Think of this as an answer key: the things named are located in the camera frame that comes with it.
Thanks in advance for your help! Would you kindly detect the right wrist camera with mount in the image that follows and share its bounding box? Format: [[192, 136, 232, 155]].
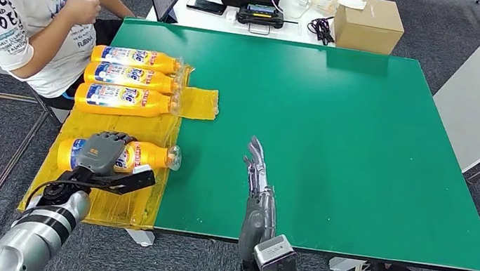
[[250, 230, 303, 271]]

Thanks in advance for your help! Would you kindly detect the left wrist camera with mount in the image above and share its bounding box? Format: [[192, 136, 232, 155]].
[[84, 156, 160, 201]]

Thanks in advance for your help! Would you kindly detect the white paper sheet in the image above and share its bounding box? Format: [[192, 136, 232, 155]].
[[337, 0, 368, 11]]

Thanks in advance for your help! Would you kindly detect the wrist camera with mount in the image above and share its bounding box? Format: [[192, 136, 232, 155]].
[[250, 230, 303, 271], [84, 156, 160, 201]]

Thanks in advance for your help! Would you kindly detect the orange detergent bottle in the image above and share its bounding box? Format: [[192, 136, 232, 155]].
[[82, 59, 185, 98], [55, 129, 185, 187], [72, 79, 182, 126], [89, 42, 185, 78]]

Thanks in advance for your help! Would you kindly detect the yellow taped cardboard mat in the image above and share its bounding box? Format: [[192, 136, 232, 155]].
[[16, 44, 226, 242]]

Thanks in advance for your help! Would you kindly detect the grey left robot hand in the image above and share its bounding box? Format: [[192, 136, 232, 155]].
[[73, 126, 139, 181]]

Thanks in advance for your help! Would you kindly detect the clear plastic bag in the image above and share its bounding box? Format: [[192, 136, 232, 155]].
[[307, 0, 342, 18]]

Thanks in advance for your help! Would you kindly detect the black smartphone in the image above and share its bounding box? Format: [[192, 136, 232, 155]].
[[185, 0, 229, 17]]

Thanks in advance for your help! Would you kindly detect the white desk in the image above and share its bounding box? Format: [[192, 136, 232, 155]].
[[144, 0, 370, 53]]

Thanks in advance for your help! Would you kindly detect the brown cardboard box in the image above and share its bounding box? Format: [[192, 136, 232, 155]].
[[330, 0, 410, 58]]

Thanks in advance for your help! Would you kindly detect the black remote controller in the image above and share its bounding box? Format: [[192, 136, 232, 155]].
[[235, 1, 301, 41]]

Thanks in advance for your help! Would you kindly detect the person's right hand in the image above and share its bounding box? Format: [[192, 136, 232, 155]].
[[59, 0, 104, 30]]

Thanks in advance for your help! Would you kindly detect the black cable bundle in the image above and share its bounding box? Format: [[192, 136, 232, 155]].
[[305, 15, 339, 48]]

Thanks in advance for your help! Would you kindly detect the white table foot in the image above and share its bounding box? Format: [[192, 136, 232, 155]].
[[122, 228, 156, 249], [327, 256, 364, 271]]

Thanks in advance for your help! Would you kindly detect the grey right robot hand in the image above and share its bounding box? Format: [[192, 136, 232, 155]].
[[229, 135, 291, 267]]

